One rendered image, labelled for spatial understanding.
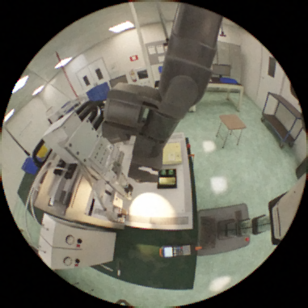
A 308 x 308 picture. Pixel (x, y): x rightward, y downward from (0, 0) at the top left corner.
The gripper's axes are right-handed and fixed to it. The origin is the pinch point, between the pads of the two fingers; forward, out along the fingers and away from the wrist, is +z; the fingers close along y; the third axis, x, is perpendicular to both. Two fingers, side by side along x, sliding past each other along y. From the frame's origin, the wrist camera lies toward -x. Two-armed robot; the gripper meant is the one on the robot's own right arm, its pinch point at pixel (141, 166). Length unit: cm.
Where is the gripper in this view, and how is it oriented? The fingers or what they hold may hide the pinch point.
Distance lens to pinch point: 32.5
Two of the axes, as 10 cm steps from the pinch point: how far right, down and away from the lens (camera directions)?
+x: 9.5, 2.6, 1.8
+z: -3.0, 5.7, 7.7
